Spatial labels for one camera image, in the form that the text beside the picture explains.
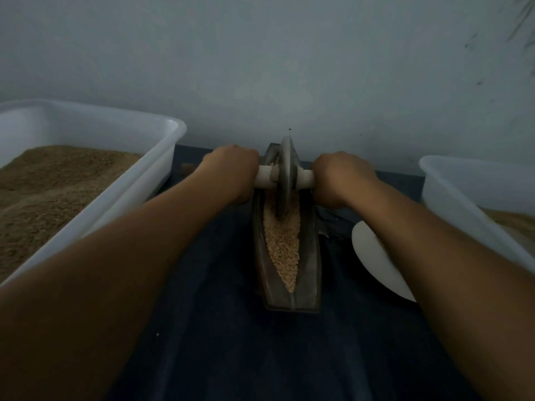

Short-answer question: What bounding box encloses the white round plate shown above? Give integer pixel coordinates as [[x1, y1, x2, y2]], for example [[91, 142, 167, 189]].
[[351, 220, 417, 303]]

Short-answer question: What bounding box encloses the person's left hand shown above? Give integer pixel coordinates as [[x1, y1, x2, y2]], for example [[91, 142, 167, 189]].
[[197, 145, 261, 204]]

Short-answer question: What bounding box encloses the boat-shaped metal grinding trough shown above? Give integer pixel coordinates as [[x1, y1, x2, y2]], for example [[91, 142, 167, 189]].
[[252, 143, 323, 313]]

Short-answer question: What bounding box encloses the person's right hand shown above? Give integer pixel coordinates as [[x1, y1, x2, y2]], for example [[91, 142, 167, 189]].
[[311, 151, 382, 209]]

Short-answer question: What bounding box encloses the white plastic tub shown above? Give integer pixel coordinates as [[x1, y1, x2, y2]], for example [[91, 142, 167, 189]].
[[419, 155, 535, 274], [0, 98, 187, 285]]

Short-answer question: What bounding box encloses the person's left forearm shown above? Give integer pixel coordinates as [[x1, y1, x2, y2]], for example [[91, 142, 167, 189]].
[[0, 175, 244, 401]]

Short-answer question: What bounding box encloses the metal grinding wheel with handle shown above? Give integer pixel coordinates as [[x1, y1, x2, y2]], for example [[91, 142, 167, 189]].
[[179, 135, 316, 219]]

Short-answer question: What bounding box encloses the large brown grain heap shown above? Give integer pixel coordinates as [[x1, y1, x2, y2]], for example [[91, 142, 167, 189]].
[[483, 208, 535, 247], [0, 145, 143, 281]]

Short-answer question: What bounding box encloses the person's right forearm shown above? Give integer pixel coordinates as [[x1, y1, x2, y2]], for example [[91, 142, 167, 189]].
[[344, 181, 535, 401]]

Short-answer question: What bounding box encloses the dark blue table cloth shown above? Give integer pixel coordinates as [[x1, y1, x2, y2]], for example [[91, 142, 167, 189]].
[[109, 145, 486, 401]]

